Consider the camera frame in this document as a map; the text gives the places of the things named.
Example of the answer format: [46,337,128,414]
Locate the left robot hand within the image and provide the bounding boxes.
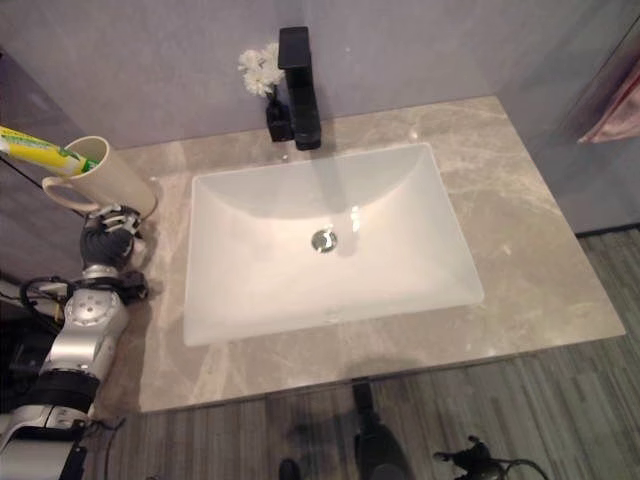
[80,202,150,302]

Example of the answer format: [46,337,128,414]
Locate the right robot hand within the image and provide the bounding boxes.
[432,434,507,480]

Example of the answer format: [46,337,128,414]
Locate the cream ceramic cup with handle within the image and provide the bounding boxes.
[41,134,160,222]

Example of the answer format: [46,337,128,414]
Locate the yellow green toothpaste tube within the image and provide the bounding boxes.
[0,124,104,177]

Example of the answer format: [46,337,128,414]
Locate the chrome sink drain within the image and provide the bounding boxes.
[310,228,338,255]

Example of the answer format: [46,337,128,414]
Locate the white rectangular sink basin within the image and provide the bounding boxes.
[181,141,487,348]

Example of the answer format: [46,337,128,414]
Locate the pink hanging towel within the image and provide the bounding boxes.
[576,69,640,146]

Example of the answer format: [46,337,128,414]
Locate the small black vase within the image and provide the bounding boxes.
[265,84,293,144]

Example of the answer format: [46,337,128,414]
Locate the white flowers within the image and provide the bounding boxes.
[236,42,287,99]

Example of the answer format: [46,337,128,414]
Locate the black square faucet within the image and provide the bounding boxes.
[278,25,323,151]

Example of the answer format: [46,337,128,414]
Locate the black cable at right wrist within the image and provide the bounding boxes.
[499,457,556,480]

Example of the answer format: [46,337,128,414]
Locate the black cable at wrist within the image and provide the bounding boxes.
[18,276,81,334]
[499,457,556,480]

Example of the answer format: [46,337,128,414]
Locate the black cable at left wrist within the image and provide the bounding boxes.
[18,276,81,334]

